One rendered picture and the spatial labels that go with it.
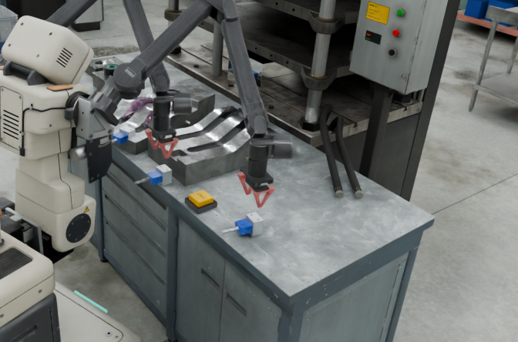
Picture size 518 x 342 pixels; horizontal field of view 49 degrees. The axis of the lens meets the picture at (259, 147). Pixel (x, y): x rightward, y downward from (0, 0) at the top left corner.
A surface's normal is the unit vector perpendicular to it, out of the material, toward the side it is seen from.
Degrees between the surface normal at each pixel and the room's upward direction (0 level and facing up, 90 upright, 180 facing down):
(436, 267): 0
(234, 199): 0
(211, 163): 90
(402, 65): 90
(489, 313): 0
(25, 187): 82
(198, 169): 90
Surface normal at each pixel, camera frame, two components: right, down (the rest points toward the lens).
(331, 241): 0.09, -0.88
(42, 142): 0.83, 0.32
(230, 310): -0.76, 0.24
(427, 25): 0.64, 0.40
